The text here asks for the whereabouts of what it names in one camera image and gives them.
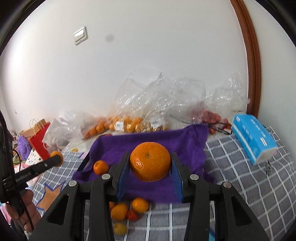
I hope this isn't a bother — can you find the red cherry tomato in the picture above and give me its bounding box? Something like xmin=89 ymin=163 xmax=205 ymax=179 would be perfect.
xmin=126 ymin=210 xmax=139 ymax=221

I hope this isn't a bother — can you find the clear bag of oranges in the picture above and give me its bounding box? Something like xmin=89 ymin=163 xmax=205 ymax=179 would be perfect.
xmin=107 ymin=76 xmax=145 ymax=133

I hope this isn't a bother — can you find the brown paper bag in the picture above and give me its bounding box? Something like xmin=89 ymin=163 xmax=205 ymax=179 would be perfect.
xmin=22 ymin=118 xmax=48 ymax=139

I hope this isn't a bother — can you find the person's left hand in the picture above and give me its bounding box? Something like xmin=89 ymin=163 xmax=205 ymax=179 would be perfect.
xmin=6 ymin=190 xmax=42 ymax=232

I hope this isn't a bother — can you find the grey checked blanket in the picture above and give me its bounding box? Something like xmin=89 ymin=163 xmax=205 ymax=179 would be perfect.
xmin=30 ymin=130 xmax=296 ymax=241

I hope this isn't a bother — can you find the purple plush item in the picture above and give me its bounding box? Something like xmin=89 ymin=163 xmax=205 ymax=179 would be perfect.
xmin=17 ymin=136 xmax=31 ymax=160

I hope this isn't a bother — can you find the clear bag of brownish fruit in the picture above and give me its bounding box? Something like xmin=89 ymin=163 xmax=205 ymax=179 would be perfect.
xmin=139 ymin=72 xmax=206 ymax=133

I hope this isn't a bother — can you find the large orange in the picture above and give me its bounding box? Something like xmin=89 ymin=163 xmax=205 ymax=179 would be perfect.
xmin=129 ymin=142 xmax=172 ymax=182

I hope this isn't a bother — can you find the yellow-green citrus fruit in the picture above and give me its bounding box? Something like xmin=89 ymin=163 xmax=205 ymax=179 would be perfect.
xmin=114 ymin=222 xmax=127 ymax=235

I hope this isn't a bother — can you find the whitish plastic bag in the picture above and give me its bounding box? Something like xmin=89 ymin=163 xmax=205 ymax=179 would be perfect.
xmin=42 ymin=118 xmax=72 ymax=151

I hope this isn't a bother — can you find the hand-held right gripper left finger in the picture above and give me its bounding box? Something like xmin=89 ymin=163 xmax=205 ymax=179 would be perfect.
xmin=28 ymin=152 xmax=131 ymax=241

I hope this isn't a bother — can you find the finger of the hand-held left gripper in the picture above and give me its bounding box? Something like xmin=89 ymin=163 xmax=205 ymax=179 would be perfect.
xmin=43 ymin=155 xmax=64 ymax=169

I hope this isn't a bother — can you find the red paper bag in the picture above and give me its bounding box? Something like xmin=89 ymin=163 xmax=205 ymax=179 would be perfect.
xmin=29 ymin=123 xmax=51 ymax=160

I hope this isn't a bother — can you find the blue tissue pack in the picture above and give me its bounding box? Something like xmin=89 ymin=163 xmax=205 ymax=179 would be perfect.
xmin=231 ymin=114 xmax=278 ymax=165

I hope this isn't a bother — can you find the clear bag of small mandarins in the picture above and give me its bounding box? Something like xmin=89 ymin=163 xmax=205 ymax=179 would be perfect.
xmin=59 ymin=110 xmax=110 ymax=141

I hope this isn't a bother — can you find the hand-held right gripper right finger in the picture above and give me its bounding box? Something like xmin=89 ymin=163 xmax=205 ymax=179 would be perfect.
xmin=171 ymin=152 xmax=270 ymax=241

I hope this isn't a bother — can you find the white light switch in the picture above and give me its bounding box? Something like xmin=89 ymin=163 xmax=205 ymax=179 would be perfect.
xmin=73 ymin=26 xmax=88 ymax=46

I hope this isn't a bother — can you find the medium orange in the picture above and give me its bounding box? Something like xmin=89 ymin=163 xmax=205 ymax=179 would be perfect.
xmin=132 ymin=197 xmax=150 ymax=214
xmin=110 ymin=202 xmax=129 ymax=221

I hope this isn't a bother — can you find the purple towel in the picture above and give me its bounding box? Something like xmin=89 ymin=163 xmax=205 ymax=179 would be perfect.
xmin=72 ymin=123 xmax=216 ymax=203

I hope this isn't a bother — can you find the brown wooden door frame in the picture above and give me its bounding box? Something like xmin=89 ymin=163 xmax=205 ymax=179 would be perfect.
xmin=230 ymin=0 xmax=262 ymax=118

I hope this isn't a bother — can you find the white dotted bag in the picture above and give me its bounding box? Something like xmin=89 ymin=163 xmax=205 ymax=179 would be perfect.
xmin=25 ymin=148 xmax=44 ymax=165

